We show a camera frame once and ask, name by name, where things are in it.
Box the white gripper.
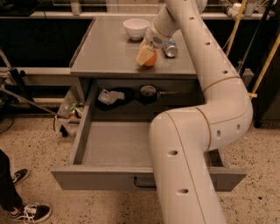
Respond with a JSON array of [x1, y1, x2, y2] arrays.
[[136, 23, 167, 66]]

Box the orange fruit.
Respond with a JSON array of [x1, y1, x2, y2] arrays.
[[143, 51, 158, 67]]

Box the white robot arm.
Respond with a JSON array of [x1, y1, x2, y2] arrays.
[[144, 0, 253, 224]]

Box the grey cabinet counter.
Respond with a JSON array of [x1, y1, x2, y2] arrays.
[[70, 16, 204, 122]]

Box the grey open top drawer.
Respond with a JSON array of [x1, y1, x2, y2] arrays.
[[50, 80, 248, 193]]

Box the white ceramic bowl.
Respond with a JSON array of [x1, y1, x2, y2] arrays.
[[123, 18, 150, 40]]

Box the blue silver soda can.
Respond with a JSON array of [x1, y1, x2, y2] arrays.
[[164, 38, 178, 58]]

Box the black round container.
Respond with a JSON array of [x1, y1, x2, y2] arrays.
[[138, 85, 176, 105]]

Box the black bag with packets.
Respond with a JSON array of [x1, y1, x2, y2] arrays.
[[95, 87, 135, 111]]

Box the snack bags on cart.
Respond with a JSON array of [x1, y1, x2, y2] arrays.
[[58, 87, 83, 119]]

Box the black tripod stand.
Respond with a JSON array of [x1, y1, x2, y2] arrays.
[[0, 47, 69, 138]]

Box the black sneaker far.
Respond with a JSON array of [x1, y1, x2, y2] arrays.
[[11, 169, 30, 186]]

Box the black sneaker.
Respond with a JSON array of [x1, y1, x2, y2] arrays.
[[9, 203, 53, 224], [11, 169, 30, 186]]

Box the black sneaker near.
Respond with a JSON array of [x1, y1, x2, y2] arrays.
[[9, 203, 53, 224]]

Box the black trouser leg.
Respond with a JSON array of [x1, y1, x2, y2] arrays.
[[0, 150, 23, 212]]

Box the wooden frame stand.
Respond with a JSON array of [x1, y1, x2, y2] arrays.
[[224, 0, 280, 100]]

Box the black drawer handle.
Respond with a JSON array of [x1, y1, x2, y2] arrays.
[[134, 177, 156, 189]]

